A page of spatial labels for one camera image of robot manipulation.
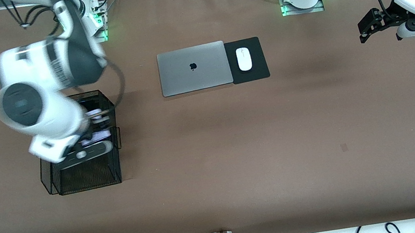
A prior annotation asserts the lilac flip phone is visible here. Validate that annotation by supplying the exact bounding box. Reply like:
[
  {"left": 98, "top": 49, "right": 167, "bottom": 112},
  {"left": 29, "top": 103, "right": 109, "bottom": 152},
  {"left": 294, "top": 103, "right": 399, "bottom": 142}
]
[{"left": 80, "top": 129, "right": 113, "bottom": 148}]

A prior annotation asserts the black mesh two-tier tray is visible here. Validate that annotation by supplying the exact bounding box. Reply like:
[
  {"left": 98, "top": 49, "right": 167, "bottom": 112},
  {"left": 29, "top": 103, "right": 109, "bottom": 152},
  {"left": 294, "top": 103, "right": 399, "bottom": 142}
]
[{"left": 28, "top": 87, "right": 129, "bottom": 199}]

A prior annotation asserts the black mouse pad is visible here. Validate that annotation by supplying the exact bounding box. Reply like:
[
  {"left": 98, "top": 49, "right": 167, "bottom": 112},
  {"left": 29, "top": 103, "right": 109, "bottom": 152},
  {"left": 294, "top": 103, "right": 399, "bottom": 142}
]
[{"left": 223, "top": 35, "right": 271, "bottom": 86}]

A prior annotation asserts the silver closed laptop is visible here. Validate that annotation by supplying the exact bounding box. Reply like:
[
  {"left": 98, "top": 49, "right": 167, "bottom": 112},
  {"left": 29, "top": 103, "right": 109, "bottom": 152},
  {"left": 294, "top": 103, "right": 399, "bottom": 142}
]
[{"left": 155, "top": 40, "right": 235, "bottom": 98}]

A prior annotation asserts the white computer mouse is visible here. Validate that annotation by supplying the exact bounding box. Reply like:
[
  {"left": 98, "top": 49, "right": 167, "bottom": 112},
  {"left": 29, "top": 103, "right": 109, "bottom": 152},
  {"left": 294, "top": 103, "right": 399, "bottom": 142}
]
[{"left": 235, "top": 46, "right": 254, "bottom": 72}]

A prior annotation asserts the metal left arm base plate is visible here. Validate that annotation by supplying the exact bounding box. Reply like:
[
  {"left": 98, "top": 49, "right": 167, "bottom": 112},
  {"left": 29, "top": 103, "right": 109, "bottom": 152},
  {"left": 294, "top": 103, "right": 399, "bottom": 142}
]
[{"left": 280, "top": 0, "right": 325, "bottom": 18}]

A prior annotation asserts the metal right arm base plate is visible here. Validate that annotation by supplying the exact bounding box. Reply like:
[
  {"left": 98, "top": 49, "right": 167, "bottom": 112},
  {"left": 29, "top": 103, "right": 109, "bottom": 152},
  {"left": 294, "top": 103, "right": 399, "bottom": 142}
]
[{"left": 93, "top": 23, "right": 110, "bottom": 44}]

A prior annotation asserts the black hanging cable loop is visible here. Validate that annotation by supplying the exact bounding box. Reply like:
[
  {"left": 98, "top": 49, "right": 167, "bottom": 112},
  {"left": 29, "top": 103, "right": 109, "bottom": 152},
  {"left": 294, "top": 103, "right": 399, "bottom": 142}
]
[{"left": 384, "top": 220, "right": 402, "bottom": 233}]

